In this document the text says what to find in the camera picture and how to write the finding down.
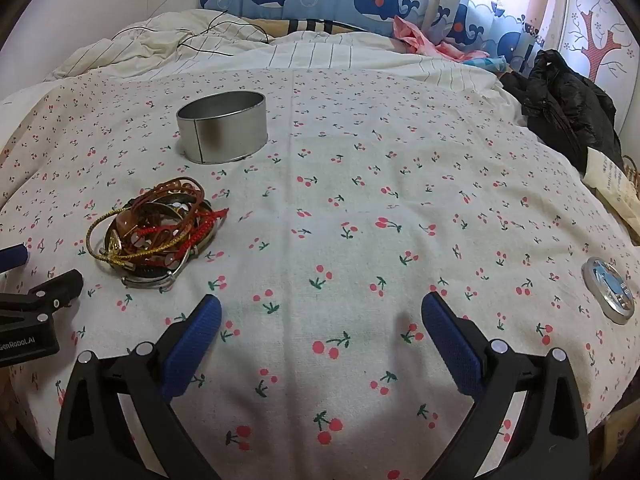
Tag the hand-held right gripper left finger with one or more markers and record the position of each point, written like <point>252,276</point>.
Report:
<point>195,345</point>

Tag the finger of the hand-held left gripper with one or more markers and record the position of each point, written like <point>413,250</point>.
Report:
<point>12,256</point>
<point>60,285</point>

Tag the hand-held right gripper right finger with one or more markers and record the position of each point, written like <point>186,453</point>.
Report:
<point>452,345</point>

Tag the round metal tin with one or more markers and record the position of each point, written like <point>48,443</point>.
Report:
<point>220,130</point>

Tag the round metal tin lid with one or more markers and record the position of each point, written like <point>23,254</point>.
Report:
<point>607,290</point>

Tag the cherry print bedsheet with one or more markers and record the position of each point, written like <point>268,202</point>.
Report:
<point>350,185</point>

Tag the black jacket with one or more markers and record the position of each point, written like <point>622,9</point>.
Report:
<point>565,105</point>

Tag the light blue cloth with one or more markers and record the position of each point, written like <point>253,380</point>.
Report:
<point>490,63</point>

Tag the pink cloth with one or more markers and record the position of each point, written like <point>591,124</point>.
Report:
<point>425,40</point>

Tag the white striped duvet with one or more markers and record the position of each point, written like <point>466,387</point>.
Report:
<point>350,55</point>

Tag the striped pillow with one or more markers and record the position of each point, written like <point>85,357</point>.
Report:
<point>310,25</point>

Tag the red tree wall sticker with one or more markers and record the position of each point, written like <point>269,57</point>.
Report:
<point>597,50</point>

